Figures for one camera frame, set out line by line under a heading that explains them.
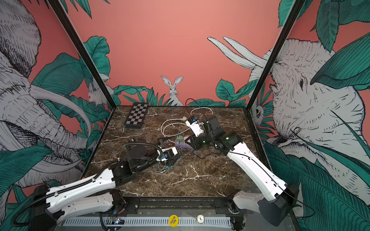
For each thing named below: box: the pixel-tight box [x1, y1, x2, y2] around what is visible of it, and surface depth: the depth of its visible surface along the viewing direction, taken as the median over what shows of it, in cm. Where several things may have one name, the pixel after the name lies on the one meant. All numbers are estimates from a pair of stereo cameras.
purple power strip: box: [174, 139, 193, 150], surface depth 97 cm
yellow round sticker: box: [168, 214, 179, 228], surface depth 71 cm
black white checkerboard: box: [124, 102, 149, 129], surface depth 113 cm
